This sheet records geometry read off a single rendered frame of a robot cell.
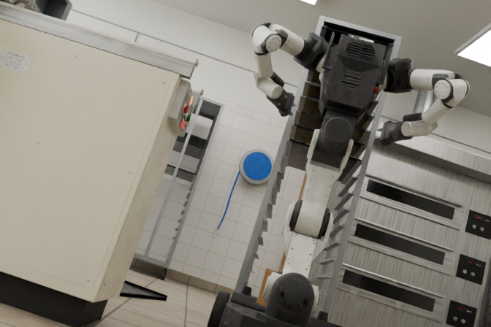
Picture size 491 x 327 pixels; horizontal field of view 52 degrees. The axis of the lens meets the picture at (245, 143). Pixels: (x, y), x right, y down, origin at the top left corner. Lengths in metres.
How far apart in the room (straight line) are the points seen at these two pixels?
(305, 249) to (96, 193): 0.95
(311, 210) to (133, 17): 4.57
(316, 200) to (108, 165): 0.97
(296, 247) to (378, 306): 2.90
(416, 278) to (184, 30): 3.75
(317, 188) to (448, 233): 3.17
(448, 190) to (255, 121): 2.23
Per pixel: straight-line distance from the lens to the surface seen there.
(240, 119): 5.93
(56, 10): 2.45
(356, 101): 2.21
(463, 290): 5.35
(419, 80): 2.32
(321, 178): 2.25
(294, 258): 2.15
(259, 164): 5.69
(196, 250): 5.70
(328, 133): 2.08
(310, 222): 2.21
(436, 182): 5.30
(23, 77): 1.81
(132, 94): 1.68
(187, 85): 1.72
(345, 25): 3.06
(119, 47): 1.77
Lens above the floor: 0.30
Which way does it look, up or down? 14 degrees up
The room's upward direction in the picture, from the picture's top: 18 degrees clockwise
